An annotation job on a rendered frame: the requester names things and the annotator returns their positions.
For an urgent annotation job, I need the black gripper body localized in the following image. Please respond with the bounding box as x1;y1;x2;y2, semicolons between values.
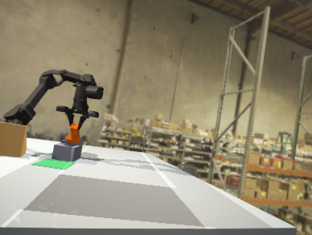
56;96;99;118

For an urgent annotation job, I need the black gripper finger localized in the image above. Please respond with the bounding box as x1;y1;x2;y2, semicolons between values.
65;113;74;126
78;116;89;130

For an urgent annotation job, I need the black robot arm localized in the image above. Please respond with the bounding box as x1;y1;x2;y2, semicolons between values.
3;69;104;126

